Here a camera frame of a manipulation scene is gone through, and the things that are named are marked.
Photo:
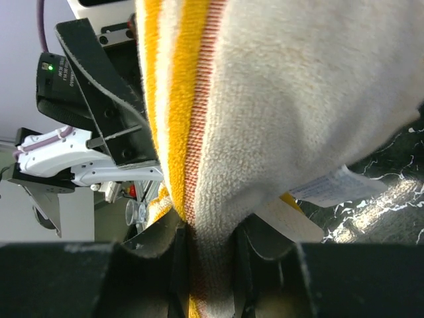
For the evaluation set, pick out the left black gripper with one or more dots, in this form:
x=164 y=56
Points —
x=107 y=71

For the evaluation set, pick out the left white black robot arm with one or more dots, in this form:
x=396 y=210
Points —
x=54 y=163

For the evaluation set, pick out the yellow orange striped towel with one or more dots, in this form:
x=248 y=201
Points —
x=248 y=100

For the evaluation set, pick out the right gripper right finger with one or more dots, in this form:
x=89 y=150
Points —
x=275 y=277

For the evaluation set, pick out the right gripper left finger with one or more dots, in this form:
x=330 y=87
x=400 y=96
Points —
x=143 y=277

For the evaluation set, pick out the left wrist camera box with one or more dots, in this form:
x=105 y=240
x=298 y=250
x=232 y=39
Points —
x=115 y=11

